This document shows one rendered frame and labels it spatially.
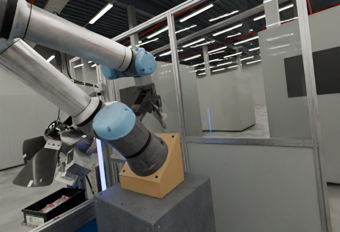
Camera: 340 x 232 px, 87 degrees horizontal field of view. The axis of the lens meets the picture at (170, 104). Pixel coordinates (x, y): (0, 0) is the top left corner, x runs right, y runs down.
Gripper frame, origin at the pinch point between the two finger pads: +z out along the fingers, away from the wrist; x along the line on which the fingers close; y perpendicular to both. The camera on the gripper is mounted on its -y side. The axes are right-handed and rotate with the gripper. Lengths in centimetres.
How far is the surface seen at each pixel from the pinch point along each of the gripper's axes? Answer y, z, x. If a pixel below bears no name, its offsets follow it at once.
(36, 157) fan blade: -19, 14, 75
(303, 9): 70, -39, -64
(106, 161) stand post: 20, 45, 71
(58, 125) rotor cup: -2, 0, 72
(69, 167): -13, 22, 57
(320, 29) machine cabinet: 239, -21, -102
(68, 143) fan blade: -13.0, 4.8, 47.0
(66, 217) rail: -34, 27, 30
